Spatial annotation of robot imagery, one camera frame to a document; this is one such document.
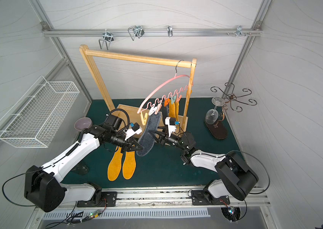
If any dark grey insole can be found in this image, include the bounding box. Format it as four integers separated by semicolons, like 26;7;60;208
136;112;162;156

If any yellow insole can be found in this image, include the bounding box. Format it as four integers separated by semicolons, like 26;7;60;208
122;151;136;180
107;147;123;181
169;100;179;122

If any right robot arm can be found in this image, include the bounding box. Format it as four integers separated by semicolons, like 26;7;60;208
149;131;259;205

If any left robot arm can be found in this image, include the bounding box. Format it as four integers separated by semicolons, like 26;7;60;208
24;113;143;212

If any pink plastic hanger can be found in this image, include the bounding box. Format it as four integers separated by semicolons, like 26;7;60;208
137;58;197;116

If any white clothes peg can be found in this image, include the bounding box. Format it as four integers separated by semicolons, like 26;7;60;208
148;104;161;116

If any wooden clothes rack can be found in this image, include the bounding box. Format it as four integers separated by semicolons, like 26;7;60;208
79;44;197;131

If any purple bowl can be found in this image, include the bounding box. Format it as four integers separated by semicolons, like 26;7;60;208
74;117;93;131

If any wine glass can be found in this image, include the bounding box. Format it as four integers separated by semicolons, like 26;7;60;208
205;97;225;125

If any metal glass holder stand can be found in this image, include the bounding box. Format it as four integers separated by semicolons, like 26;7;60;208
204;82;257;140

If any clear plastic cup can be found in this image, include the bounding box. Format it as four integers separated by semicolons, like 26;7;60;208
71;161;89;176

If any metal hook clip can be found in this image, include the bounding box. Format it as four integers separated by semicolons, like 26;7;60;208
128;25;145;41
167;25;173;37
226;25;251;37
98;31;114;50

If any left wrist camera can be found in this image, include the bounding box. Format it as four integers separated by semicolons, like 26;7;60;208
125;123;142;140

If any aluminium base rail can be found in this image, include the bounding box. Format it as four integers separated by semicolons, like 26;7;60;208
61;184;271;208

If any white wire basket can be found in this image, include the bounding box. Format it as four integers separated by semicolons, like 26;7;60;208
0;76;79;148

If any aluminium top rail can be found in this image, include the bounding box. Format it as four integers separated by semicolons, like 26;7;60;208
42;24;263;38

